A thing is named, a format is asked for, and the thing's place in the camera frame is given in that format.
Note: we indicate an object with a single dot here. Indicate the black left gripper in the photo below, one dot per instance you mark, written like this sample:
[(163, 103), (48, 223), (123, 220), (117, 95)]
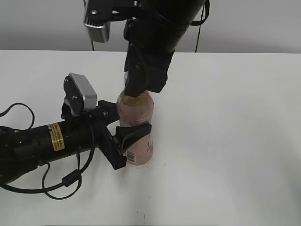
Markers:
[(89, 130)]

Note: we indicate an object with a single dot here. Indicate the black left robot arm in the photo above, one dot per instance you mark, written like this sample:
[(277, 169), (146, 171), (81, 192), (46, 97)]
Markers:
[(22, 151)]

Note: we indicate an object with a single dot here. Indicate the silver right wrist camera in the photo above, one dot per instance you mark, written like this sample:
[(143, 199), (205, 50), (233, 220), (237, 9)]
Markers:
[(97, 18)]

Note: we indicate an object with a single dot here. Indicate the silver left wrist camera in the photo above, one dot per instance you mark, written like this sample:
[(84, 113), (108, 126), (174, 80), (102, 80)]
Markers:
[(79, 94)]

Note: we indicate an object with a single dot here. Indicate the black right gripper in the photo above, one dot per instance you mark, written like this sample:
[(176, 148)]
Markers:
[(147, 61)]

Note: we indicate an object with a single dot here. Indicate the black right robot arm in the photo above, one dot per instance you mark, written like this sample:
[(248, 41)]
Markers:
[(173, 16)]

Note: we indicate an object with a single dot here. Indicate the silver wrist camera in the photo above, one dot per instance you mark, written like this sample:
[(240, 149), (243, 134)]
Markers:
[(79, 94), (97, 18)]

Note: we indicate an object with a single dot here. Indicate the pink oolong tea bottle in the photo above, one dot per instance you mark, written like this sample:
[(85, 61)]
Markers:
[(135, 115)]

